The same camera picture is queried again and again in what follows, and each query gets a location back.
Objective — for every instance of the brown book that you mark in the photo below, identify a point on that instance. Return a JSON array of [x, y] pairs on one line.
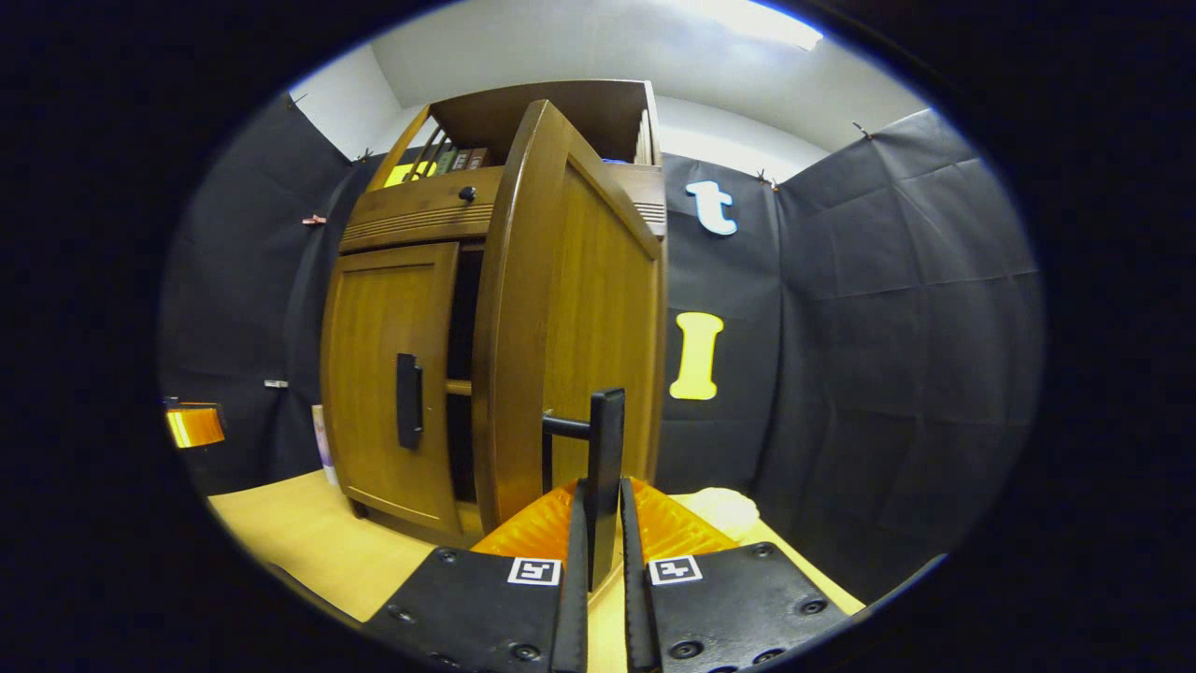
[[462, 160], [479, 158]]

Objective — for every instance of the pale yellow soft object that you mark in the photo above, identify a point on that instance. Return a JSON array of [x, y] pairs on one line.
[[719, 512]]

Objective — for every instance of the wooden cabinet drawer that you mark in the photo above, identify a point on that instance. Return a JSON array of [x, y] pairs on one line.
[[411, 210]]

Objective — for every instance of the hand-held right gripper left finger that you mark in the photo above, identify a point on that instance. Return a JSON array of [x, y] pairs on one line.
[[572, 598]]

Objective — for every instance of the ceiling light panel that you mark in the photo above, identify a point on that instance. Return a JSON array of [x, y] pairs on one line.
[[757, 21]]

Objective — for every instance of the green book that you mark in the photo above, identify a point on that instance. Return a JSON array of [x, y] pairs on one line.
[[447, 163]]

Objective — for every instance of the black backdrop cloth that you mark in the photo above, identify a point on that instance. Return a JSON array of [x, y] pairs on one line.
[[888, 327]]

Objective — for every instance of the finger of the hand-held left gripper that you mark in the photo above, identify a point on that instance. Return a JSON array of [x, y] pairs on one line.
[[196, 425]]

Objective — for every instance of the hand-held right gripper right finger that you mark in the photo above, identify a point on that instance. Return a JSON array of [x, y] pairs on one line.
[[635, 608]]

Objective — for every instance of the wooden double-door shoe cabinet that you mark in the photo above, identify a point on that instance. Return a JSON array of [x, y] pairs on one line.
[[402, 224]]

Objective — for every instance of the wooden shoe cabinet door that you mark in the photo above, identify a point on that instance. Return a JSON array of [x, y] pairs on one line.
[[374, 374], [598, 308]]

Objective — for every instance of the wooden cabinet inner shelf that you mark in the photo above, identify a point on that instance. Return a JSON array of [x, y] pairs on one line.
[[459, 387]]

